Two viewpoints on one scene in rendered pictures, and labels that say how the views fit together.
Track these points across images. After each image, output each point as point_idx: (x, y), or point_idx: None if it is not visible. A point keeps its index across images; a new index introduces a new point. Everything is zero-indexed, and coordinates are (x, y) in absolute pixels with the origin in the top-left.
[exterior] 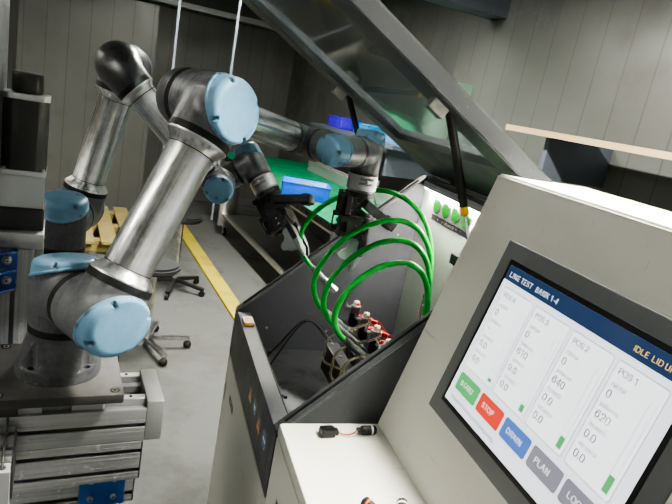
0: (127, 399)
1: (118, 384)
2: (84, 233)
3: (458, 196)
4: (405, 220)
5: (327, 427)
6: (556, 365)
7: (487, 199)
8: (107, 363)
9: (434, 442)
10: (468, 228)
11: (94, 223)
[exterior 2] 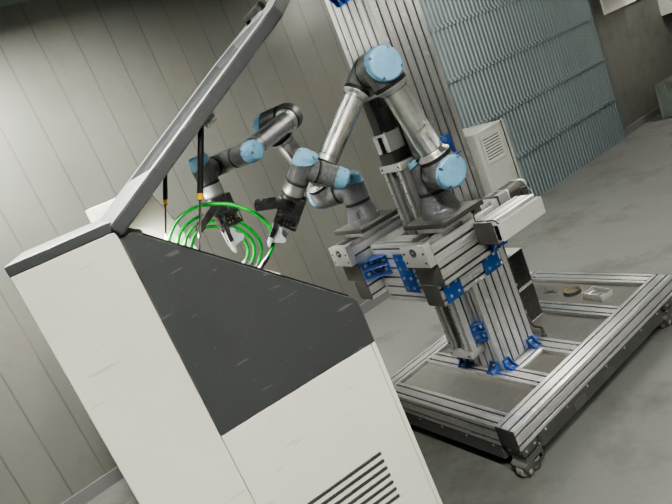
0: (341, 241)
1: (338, 230)
2: (415, 184)
3: (167, 193)
4: (189, 219)
5: None
6: None
7: (154, 197)
8: (351, 228)
9: None
10: (164, 212)
11: (430, 184)
